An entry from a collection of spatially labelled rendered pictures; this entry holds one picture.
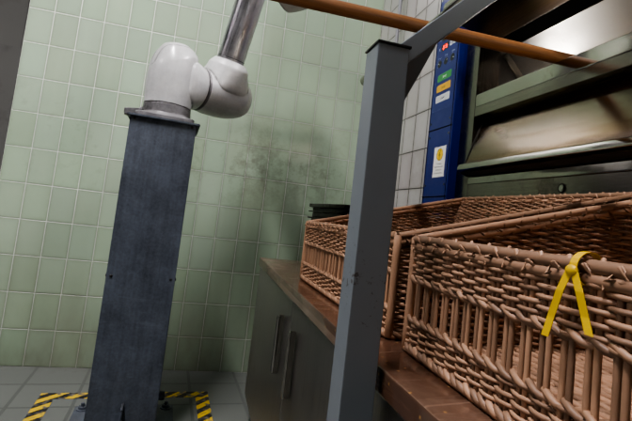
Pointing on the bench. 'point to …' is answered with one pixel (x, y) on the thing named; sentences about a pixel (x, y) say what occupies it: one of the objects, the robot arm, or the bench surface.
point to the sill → (560, 69)
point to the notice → (439, 162)
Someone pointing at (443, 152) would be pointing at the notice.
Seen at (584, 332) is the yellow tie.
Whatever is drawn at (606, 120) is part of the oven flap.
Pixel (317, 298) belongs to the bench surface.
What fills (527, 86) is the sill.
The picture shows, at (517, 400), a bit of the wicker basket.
